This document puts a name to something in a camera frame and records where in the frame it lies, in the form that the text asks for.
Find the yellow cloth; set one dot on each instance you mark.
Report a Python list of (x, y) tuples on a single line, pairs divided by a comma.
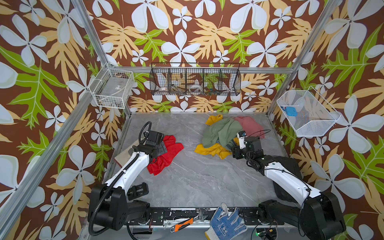
[(216, 149)]

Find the black wire basket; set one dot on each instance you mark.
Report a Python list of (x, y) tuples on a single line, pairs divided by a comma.
[(210, 79)]

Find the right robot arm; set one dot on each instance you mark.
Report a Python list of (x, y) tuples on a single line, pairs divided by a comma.
[(318, 214)]

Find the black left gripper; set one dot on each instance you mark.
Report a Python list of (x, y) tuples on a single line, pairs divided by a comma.
[(163, 148)]

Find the aluminium frame rail left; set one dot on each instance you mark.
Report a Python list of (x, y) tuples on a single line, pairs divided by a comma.
[(18, 201)]

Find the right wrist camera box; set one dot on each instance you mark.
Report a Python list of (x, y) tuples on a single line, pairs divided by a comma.
[(241, 137)]

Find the white wire basket right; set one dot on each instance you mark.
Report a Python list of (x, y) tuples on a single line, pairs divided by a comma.
[(316, 116)]

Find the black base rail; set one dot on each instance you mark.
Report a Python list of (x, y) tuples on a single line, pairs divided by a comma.
[(165, 217)]

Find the blue object in basket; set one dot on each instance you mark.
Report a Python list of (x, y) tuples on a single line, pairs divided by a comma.
[(291, 111)]

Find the white wire basket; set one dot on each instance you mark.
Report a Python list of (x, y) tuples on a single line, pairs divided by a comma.
[(112, 87), (316, 116)]

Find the blue dotted work glove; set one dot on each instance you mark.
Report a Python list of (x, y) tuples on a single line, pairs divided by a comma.
[(224, 226)]

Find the orange handled wrench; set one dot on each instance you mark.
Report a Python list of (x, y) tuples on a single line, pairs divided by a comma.
[(187, 223)]

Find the pink cloth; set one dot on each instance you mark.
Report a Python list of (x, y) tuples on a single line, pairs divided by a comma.
[(251, 127)]

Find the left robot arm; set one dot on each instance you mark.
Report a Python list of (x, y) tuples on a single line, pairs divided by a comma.
[(109, 206)]

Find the aluminium frame post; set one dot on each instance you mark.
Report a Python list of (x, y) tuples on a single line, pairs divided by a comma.
[(309, 43), (91, 31)]

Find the aluminium frame post left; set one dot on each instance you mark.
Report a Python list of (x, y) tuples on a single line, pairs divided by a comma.
[(91, 31)]

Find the white wire basket left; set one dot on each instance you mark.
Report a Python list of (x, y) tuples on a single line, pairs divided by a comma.
[(112, 87)]

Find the aluminium frame post right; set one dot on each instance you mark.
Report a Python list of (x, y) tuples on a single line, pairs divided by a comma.
[(309, 43)]

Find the red cloth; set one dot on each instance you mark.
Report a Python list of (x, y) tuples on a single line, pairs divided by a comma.
[(165, 160)]

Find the beige leather work glove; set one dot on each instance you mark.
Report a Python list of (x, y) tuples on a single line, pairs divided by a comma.
[(122, 158)]

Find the green cloth with grey trim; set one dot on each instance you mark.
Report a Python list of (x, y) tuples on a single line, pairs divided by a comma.
[(221, 132)]

